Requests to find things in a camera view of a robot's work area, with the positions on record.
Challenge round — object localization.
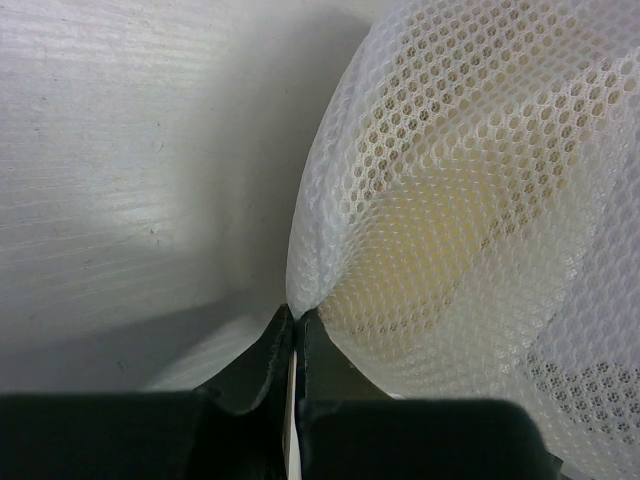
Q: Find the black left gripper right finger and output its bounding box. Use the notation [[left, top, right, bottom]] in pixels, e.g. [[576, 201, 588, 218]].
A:
[[295, 311, 561, 479]]

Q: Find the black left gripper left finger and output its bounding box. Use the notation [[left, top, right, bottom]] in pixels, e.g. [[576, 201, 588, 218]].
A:
[[1, 305, 294, 479]]

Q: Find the white mesh laundry bag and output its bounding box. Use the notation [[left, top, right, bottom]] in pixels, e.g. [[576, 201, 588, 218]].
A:
[[286, 1, 639, 479]]

